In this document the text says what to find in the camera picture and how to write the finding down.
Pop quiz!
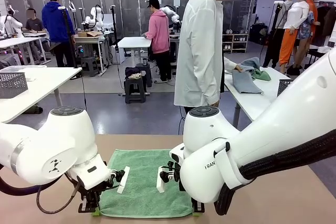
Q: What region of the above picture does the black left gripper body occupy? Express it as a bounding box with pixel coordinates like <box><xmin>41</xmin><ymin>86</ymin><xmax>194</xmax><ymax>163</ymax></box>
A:
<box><xmin>78</xmin><ymin>184</ymin><xmax>102</xmax><ymax>204</ymax></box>

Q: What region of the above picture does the green terry towel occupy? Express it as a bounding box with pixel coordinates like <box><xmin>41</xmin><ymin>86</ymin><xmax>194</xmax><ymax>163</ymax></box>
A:
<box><xmin>99</xmin><ymin>149</ymin><xmax>194</xmax><ymax>219</ymax></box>

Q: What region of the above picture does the light grey-blue towel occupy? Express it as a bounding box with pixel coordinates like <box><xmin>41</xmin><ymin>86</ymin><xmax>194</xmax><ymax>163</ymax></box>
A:
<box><xmin>232</xmin><ymin>69</ymin><xmax>264</xmax><ymax>95</ymax></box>

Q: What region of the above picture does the person's left forearm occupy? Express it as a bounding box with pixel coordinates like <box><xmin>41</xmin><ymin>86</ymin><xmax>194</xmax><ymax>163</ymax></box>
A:
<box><xmin>224</xmin><ymin>57</ymin><xmax>237</xmax><ymax>71</ymax></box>

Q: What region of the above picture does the person's right forearm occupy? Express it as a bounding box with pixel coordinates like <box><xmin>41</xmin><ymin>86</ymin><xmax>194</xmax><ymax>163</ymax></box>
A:
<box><xmin>203</xmin><ymin>61</ymin><xmax>221</xmax><ymax>103</ymax></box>

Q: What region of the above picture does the white table with basket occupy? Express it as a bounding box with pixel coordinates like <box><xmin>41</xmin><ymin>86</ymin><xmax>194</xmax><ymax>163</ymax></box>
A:
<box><xmin>0</xmin><ymin>66</ymin><xmax>83</xmax><ymax>124</ymax></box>

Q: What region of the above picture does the grey perforated basket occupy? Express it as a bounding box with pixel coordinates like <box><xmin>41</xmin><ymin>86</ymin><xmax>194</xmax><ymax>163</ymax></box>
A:
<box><xmin>0</xmin><ymin>66</ymin><xmax>29</xmax><ymax>100</ymax></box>
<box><xmin>277</xmin><ymin>79</ymin><xmax>293</xmax><ymax>98</ymax></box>

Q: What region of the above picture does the stack of green towels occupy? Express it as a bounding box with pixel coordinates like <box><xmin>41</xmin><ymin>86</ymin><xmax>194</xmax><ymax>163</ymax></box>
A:
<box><xmin>251</xmin><ymin>68</ymin><xmax>272</xmax><ymax>81</ymax></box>

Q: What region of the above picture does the dark grey plastic stool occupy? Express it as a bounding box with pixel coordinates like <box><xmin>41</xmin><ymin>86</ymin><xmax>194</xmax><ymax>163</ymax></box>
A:
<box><xmin>124</xmin><ymin>76</ymin><xmax>147</xmax><ymax>104</ymax></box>
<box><xmin>136</xmin><ymin>62</ymin><xmax>153</xmax><ymax>88</ymax></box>
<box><xmin>79</xmin><ymin>56</ymin><xmax>101</xmax><ymax>78</ymax></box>

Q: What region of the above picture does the dark clothes pile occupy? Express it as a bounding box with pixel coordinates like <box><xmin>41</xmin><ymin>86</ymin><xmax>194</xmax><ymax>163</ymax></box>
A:
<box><xmin>124</xmin><ymin>66</ymin><xmax>144</xmax><ymax>81</ymax></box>

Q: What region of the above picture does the denim blue towel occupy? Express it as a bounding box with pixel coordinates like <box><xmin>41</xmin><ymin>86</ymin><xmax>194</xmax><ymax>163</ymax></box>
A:
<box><xmin>240</xmin><ymin>56</ymin><xmax>261</xmax><ymax>77</ymax></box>

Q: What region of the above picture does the person in white shirt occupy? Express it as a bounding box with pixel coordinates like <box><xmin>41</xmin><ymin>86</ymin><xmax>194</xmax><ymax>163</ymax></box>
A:
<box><xmin>174</xmin><ymin>0</ymin><xmax>245</xmax><ymax>116</ymax></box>

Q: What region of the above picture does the black tripod pole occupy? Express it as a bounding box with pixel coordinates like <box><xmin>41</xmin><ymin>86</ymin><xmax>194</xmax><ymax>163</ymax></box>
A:
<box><xmin>57</xmin><ymin>5</ymin><xmax>79</xmax><ymax>69</ymax></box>

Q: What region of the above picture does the small white desk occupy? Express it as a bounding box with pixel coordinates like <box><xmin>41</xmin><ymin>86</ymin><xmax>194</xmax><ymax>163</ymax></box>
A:
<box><xmin>117</xmin><ymin>36</ymin><xmax>153</xmax><ymax>68</ymax></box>

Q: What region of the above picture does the brown cardboard box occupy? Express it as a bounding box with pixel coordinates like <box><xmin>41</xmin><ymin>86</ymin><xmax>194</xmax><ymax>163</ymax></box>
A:
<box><xmin>75</xmin><ymin>30</ymin><xmax>103</xmax><ymax>39</ymax></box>

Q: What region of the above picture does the white shoe shelf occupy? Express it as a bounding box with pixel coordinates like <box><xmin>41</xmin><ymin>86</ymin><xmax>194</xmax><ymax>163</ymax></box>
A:
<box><xmin>222</xmin><ymin>28</ymin><xmax>250</xmax><ymax>54</ymax></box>

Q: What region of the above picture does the long white work desk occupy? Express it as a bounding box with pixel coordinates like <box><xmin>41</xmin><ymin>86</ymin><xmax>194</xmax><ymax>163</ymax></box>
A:
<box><xmin>0</xmin><ymin>36</ymin><xmax>51</xmax><ymax>65</ymax></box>

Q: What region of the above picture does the person in pink hoodie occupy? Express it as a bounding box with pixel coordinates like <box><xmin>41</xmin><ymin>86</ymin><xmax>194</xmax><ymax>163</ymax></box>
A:
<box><xmin>143</xmin><ymin>0</ymin><xmax>173</xmax><ymax>83</ymax></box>

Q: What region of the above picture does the person in blue hoodie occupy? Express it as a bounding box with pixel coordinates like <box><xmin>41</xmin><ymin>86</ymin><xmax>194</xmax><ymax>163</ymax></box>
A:
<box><xmin>41</xmin><ymin>0</ymin><xmax>77</xmax><ymax>68</ymax></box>

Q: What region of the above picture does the seated person in dark shirt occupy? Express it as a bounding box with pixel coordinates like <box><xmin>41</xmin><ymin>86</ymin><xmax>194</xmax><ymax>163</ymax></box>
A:
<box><xmin>25</xmin><ymin>8</ymin><xmax>47</xmax><ymax>34</ymax></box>

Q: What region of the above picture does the mannequin with orange trousers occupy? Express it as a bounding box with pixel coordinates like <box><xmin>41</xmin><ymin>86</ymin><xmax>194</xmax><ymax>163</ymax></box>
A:
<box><xmin>278</xmin><ymin>0</ymin><xmax>310</xmax><ymax>74</ymax></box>

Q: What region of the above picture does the clothes rack with garments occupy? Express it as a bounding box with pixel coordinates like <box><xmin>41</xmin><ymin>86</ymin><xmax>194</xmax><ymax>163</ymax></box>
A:
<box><xmin>314</xmin><ymin>0</ymin><xmax>336</xmax><ymax>47</ymax></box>

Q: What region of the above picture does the mannequin with orange shirt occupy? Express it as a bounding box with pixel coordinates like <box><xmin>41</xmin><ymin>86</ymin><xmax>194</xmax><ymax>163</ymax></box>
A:
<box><xmin>296</xmin><ymin>0</ymin><xmax>321</xmax><ymax>70</ymax></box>

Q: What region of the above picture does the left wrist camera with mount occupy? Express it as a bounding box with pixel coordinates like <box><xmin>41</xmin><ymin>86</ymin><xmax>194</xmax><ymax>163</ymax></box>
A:
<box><xmin>107</xmin><ymin>166</ymin><xmax>131</xmax><ymax>195</ymax></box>

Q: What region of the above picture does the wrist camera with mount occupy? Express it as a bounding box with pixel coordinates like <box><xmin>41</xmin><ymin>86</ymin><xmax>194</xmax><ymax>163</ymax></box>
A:
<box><xmin>156</xmin><ymin>161</ymin><xmax>182</xmax><ymax>193</ymax></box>
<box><xmin>107</xmin><ymin>166</ymin><xmax>131</xmax><ymax>195</ymax></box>

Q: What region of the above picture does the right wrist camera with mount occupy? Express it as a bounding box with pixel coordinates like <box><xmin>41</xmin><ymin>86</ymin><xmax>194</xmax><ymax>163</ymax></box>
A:
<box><xmin>156</xmin><ymin>161</ymin><xmax>182</xmax><ymax>193</ymax></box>

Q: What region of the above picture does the black left arm hose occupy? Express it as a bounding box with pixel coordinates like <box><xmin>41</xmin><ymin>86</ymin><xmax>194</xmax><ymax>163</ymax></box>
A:
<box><xmin>0</xmin><ymin>173</ymin><xmax>82</xmax><ymax>215</ymax></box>

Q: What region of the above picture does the black right arm cable sleeve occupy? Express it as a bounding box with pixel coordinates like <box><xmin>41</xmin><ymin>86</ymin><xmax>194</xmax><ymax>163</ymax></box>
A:
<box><xmin>214</xmin><ymin>129</ymin><xmax>336</xmax><ymax>216</ymax></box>

